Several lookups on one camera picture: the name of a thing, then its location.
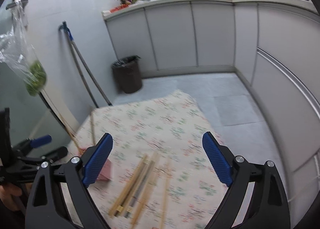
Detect dark brown trash bin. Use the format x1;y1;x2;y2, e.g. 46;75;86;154
111;56;143;94

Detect dark chopstick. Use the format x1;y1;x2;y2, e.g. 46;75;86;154
124;167;152;218

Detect bamboo chopstick five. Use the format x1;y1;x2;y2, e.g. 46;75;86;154
89;106;96;146

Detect black door handle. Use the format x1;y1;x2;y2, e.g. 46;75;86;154
5;0;29;10

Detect broom handle grey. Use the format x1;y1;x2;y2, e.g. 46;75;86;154
64;31;98;107

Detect floral tablecloth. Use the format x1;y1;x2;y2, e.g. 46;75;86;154
75;90;227;228

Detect bamboo chopstick three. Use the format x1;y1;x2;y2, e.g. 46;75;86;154
131;154;159;228

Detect person's left hand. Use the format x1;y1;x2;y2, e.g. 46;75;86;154
0;183;22;211

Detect bamboo chopstick one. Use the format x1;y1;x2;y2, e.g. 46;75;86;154
108;154;148;217

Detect pink perforated utensil holder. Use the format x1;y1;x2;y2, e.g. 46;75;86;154
78;144;112;187

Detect plastic bag of greens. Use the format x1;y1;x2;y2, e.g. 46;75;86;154
1;6;47;96

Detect bamboo chopstick four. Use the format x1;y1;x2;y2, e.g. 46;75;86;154
159;158;171;229

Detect bamboo chopstick six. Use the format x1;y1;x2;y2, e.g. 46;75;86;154
41;89;83;155

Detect bamboo chopstick two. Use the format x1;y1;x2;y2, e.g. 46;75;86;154
110;152;158;218

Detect white kitchen cabinet run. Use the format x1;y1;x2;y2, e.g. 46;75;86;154
101;0;319;228

